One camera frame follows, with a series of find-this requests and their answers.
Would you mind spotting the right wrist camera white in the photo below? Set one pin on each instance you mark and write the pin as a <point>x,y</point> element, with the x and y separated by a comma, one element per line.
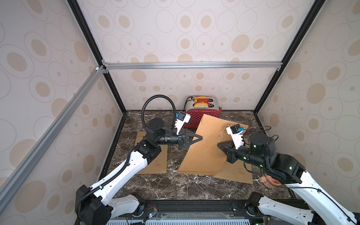
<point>236,132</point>

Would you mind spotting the red toaster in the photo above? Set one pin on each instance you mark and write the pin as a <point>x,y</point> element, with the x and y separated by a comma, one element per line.
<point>196,114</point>

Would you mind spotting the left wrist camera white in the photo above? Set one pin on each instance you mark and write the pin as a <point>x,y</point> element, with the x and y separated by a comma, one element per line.
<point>182,118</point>

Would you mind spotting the yellow toast rear slot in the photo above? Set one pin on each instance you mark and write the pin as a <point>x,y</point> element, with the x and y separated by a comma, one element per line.
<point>201,99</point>

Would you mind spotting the brown file envelope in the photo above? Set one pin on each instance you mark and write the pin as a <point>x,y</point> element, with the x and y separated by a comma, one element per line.
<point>159,164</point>
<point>202,157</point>
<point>233,172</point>

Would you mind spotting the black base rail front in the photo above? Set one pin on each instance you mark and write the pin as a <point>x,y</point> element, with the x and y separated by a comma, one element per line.
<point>194,209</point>

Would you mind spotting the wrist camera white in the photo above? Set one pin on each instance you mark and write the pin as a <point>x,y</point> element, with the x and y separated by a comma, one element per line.
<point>182,118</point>
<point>236,132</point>

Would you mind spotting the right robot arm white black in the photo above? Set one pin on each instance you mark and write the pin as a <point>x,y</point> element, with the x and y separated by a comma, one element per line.
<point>289,173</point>

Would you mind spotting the horizontal aluminium rail back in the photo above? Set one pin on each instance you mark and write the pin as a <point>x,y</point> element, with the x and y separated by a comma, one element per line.
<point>195,65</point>

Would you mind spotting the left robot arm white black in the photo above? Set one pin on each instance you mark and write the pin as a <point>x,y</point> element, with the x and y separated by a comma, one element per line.
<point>118,180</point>

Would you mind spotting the diagonal aluminium rail left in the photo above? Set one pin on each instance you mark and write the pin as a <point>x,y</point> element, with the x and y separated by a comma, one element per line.
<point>25,168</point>

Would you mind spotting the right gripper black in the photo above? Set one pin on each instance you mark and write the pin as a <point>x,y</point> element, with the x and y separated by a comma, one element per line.
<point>232,153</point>

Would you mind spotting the yellow toast front slot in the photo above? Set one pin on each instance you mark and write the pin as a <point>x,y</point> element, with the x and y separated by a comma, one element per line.
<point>201,105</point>

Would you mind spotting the yellow toast slot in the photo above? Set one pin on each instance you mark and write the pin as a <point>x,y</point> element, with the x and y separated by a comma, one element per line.
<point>201,99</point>
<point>201,105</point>

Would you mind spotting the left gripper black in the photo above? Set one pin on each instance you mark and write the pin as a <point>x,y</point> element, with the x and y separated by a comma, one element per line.
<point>182,140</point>

